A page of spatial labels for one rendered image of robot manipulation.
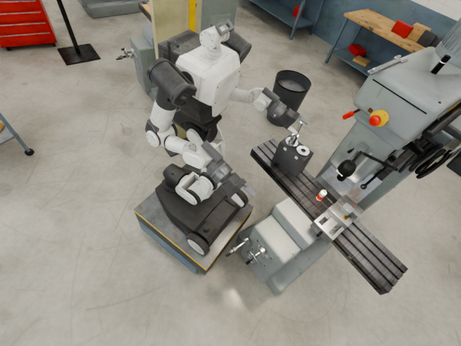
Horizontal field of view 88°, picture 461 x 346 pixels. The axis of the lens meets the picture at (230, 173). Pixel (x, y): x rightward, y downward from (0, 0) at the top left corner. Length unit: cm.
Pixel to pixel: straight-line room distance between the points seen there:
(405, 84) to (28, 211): 296
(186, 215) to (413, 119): 150
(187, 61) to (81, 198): 211
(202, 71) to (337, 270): 226
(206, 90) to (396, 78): 67
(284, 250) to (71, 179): 227
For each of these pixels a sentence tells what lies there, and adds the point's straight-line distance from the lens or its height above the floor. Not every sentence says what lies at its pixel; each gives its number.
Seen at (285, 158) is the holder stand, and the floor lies 101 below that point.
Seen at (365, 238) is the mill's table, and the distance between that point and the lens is 180.
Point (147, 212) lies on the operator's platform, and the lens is 213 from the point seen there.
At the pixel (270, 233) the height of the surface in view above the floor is 73.
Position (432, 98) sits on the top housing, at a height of 189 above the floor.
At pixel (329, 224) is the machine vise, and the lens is 162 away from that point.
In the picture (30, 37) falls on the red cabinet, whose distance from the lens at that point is 511.
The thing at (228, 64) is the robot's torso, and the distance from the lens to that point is 108.
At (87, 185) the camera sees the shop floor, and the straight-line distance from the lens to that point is 292.
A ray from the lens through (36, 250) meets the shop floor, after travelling 275.
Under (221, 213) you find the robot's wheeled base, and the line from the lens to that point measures 189.
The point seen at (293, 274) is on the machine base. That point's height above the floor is 20.
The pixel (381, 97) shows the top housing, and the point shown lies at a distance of 105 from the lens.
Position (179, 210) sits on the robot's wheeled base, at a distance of 192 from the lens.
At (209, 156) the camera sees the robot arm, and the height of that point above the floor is 153.
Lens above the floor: 227
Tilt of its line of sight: 53 degrees down
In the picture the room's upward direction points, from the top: 13 degrees clockwise
